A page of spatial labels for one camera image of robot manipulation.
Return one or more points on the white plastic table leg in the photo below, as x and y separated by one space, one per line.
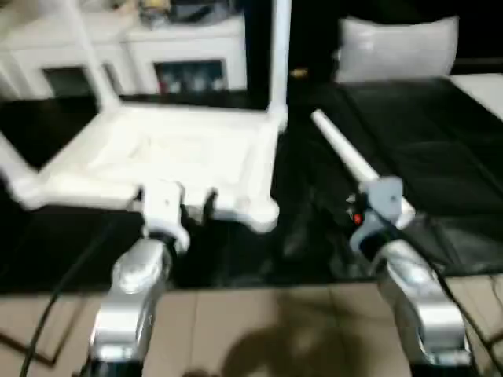
17 173
346 149
280 59
92 59

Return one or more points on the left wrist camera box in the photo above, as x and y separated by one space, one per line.
165 212

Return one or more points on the red box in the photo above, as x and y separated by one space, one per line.
163 83

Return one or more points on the small yellow black box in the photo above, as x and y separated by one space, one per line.
155 4

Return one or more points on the black stand leg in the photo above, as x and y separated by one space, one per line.
27 349

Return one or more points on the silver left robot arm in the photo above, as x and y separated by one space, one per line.
133 282

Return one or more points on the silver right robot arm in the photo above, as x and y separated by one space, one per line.
416 282

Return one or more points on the small white jar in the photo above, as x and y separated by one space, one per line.
175 85
217 83
196 83

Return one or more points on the grey cushion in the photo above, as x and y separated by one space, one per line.
397 47

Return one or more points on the white sideboard with glass doors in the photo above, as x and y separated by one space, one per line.
177 43

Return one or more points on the white plastic table top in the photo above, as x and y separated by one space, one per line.
118 173

